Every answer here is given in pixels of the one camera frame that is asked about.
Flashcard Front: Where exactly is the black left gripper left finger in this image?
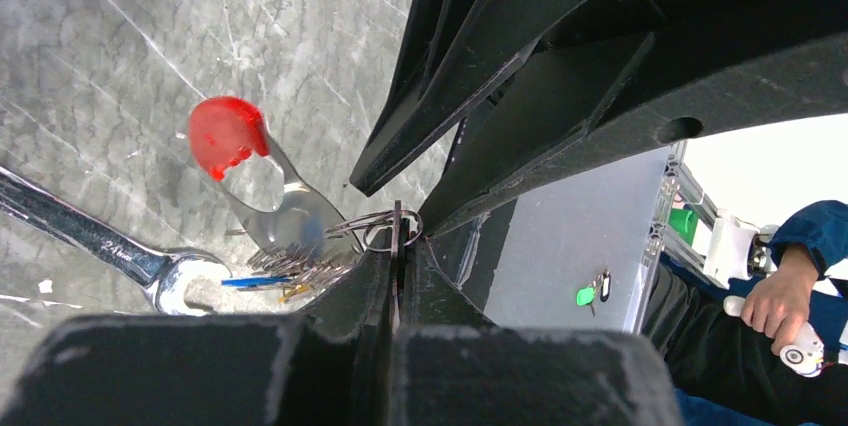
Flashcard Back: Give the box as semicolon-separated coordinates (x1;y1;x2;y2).
1;232;394;425

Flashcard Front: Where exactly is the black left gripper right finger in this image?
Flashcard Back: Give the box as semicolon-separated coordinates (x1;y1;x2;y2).
390;224;682;425

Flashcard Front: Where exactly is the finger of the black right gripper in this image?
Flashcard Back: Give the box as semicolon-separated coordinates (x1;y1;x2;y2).
349;0;664;198
419;0;847;236

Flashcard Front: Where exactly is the blue sleeved forearm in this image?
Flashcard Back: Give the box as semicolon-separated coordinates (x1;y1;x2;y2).
769;200;847;280

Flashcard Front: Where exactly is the operator hand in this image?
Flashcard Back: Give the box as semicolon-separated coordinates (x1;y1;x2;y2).
740;247;818;355

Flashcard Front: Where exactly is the green tagged key bunch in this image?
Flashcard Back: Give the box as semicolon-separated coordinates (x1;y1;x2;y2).
575;269;611;317

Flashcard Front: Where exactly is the silver open-end wrench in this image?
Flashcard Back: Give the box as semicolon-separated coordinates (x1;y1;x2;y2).
1;168;232;316

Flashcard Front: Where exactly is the aluminium frame rail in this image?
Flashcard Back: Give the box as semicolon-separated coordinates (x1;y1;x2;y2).
635;141;730;292

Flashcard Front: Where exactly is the white teleoperation handle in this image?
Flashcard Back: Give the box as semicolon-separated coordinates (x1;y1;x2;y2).
722;296;840;378

